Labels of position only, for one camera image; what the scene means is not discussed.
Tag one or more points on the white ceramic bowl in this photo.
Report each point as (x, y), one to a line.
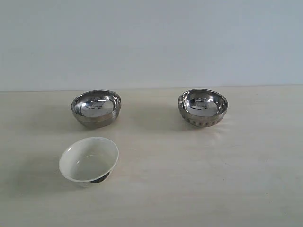
(89, 161)

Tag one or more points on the ribbed stainless steel bowl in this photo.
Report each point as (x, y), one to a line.
(202, 107)

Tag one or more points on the plain stainless steel bowl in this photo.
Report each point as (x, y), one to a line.
(96, 108)

